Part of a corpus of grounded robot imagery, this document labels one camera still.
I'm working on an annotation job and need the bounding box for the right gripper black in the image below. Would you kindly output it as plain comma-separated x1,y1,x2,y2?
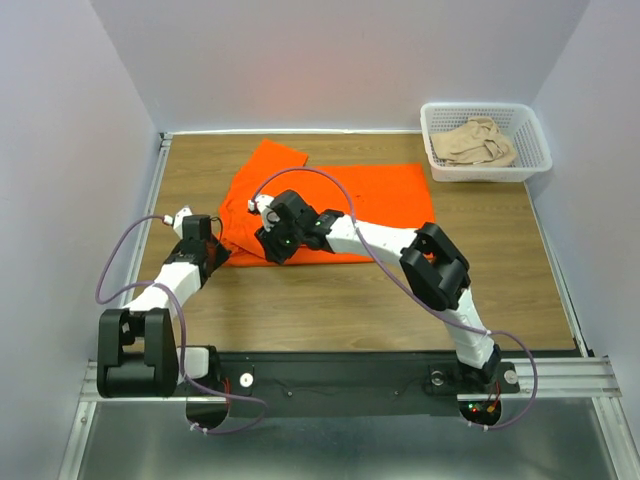
255,212,303,264

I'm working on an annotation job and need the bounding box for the orange t-shirt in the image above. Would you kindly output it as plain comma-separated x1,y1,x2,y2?
219,139,435,267

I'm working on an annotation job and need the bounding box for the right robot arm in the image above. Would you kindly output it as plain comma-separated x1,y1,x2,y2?
248,190,501,390

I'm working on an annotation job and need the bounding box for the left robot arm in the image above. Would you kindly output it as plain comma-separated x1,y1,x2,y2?
95,207,230,398

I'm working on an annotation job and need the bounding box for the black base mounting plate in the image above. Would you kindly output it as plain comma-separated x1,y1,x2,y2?
185,347,520,419

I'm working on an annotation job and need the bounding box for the white plastic laundry basket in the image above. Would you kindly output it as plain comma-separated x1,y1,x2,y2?
420,102,552,183

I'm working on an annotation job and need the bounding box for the beige t-shirt in basket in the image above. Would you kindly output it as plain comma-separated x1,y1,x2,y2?
430,116,518,168

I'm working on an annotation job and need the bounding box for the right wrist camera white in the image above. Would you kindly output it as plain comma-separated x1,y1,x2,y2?
248,194,274,215

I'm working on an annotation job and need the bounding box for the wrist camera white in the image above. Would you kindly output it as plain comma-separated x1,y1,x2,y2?
162,205,193,239
248,194,274,215

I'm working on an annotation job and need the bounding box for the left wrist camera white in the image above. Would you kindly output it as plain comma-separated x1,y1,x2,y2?
162,205,193,239

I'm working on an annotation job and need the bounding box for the aluminium frame rail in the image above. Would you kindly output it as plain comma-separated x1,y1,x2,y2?
81,135,622,479

